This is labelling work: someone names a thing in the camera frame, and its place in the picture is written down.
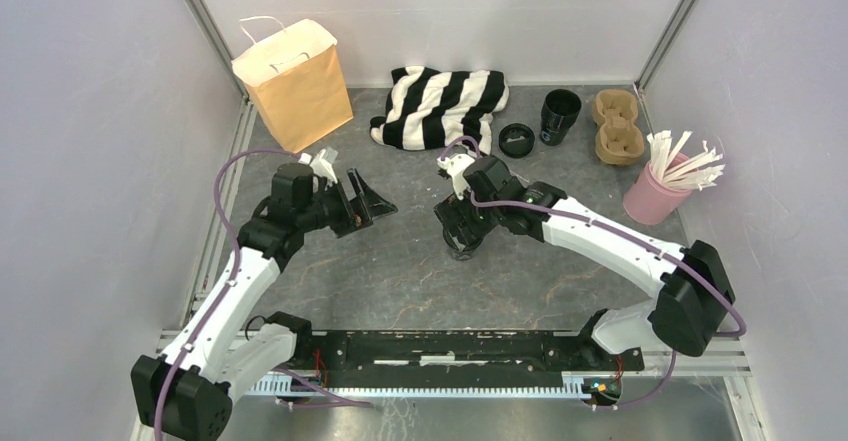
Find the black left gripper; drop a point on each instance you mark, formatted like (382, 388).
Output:
(373, 206)

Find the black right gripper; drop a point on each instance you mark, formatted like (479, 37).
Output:
(450, 211)

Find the black paper coffee cup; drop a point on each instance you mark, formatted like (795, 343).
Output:
(458, 250)

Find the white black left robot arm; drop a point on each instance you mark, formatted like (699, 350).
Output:
(190, 389)

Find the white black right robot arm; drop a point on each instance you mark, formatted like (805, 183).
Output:
(688, 288)

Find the stack of black lids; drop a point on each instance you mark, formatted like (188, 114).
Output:
(516, 140)

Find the black white striped towel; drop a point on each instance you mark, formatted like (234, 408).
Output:
(427, 109)

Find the brown paper bag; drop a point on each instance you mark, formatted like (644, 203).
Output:
(295, 80)

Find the stack of black cups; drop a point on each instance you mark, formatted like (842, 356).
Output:
(559, 112)

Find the brown cardboard cup carrier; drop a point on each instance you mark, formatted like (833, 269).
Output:
(618, 141)

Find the pink straw holder cup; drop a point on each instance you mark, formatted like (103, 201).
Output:
(650, 202)

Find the white wrapped straws bundle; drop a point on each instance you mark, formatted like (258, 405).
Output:
(674, 170)

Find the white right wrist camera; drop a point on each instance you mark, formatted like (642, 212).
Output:
(454, 167)

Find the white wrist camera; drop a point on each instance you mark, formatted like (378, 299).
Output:
(454, 167)
(322, 164)

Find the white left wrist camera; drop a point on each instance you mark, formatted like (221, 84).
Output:
(322, 164)

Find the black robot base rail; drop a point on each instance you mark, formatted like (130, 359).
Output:
(449, 364)

